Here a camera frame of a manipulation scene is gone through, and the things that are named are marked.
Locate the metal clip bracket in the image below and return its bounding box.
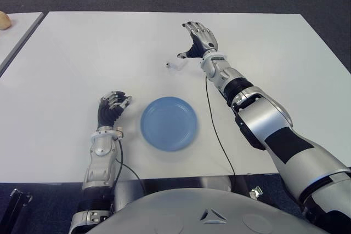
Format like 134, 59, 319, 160
248, 185, 263, 199

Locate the grey right robot leg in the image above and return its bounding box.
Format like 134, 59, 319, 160
199, 175, 233, 193

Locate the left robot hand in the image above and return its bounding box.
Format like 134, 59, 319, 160
97, 90, 133, 129

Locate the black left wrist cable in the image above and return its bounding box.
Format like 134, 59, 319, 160
109, 138, 145, 213

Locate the blue round plate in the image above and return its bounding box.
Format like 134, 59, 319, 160
140, 96, 199, 152

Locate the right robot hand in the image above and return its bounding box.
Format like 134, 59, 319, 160
177, 21, 219, 60

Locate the beige round object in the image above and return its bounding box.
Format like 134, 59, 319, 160
0, 10, 12, 31

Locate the white side table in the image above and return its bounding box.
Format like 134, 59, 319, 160
0, 12, 44, 76

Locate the grey robot leg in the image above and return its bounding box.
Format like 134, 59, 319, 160
199, 175, 233, 193
114, 180, 145, 210

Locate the grey left robot leg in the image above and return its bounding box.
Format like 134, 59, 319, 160
114, 180, 145, 210

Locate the white charger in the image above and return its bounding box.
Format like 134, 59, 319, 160
165, 60, 187, 72

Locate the grey robot torso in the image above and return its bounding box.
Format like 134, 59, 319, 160
84, 187, 330, 234

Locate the black stand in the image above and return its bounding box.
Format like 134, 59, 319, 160
0, 189, 33, 234

